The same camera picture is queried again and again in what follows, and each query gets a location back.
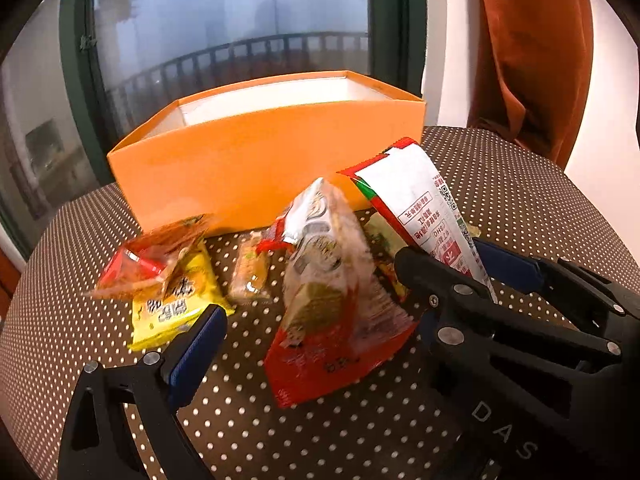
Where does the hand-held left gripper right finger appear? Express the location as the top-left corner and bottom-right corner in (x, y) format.
(419, 310), (488, 376)

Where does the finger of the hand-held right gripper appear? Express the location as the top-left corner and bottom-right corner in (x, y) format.
(394, 246), (623, 376)
(472, 237), (640, 331)

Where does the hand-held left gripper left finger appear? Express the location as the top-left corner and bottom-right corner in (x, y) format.
(57, 304), (228, 480)

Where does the yellow snack packet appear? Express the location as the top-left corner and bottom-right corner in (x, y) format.
(127, 240), (236, 352)

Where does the red and white snack packet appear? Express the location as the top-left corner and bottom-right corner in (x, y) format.
(339, 137), (498, 303)

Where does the small clear orange snack packet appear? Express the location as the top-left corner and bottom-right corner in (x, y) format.
(227, 232), (273, 305)

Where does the large white red snack packet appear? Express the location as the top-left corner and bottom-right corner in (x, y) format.
(263, 177), (420, 409)

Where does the clear orange-red snack packet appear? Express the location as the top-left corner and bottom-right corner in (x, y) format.
(85, 214), (213, 302)

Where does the orange cardboard box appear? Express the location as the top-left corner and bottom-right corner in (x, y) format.
(106, 70), (427, 237)

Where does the brown polka dot tablecloth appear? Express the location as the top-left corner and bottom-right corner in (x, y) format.
(0, 125), (640, 480)

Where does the orange-brown curtain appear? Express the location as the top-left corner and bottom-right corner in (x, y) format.
(0, 247), (23, 318)
(467, 0), (596, 168)

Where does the balcony railing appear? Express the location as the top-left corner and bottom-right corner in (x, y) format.
(105, 31), (371, 126)

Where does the dark green window frame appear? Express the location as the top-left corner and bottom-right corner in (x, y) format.
(0, 0), (428, 261)

